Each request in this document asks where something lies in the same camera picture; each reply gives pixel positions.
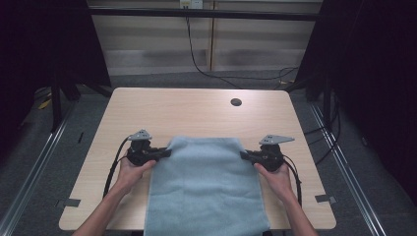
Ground dark curtain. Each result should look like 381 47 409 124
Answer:
0 0 113 160
294 0 417 206

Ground hand-held gripper black cable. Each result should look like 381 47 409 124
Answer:
101 135 133 200
282 152 304 208

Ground long black wall cable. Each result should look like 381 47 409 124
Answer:
185 8 300 90

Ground black horizontal bar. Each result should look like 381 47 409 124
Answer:
88 7 325 23

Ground right hand-held gripper black cable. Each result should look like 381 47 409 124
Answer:
282 152 304 208

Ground metal floor rail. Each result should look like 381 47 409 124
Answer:
308 101 388 236
0 99 79 236

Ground white wall outlet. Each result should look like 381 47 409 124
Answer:
179 0 205 10

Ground black floor cables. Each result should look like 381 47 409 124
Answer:
302 92 342 164

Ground yellow floor tape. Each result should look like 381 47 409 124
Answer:
37 97 53 110

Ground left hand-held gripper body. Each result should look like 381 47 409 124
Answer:
125 128 156 167

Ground left hand-held gripper black cable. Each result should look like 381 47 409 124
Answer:
101 135 133 200

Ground person's right hand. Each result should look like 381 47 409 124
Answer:
253 161 297 204

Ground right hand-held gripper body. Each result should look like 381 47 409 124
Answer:
257 134 296 173

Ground black metal stand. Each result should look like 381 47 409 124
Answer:
49 73 112 133
283 73 333 127

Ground light blue towel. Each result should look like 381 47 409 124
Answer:
143 135 272 236

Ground person's left hand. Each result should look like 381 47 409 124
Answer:
115 157 157 196

